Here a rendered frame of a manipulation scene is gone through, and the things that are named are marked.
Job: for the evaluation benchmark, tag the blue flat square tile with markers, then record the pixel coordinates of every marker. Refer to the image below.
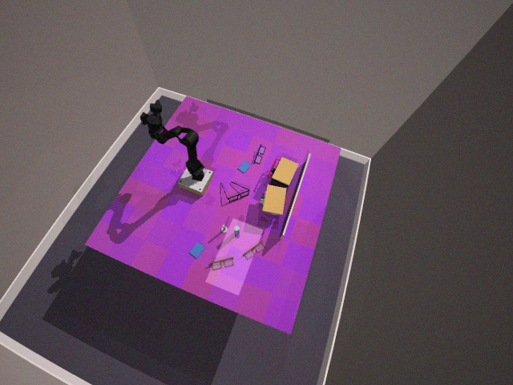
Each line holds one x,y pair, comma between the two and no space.
197,249
244,166

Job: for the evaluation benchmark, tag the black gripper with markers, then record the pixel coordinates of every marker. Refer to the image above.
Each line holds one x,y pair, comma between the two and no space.
156,109

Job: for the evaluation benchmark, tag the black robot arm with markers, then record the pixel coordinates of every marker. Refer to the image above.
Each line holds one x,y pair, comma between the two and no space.
190,141

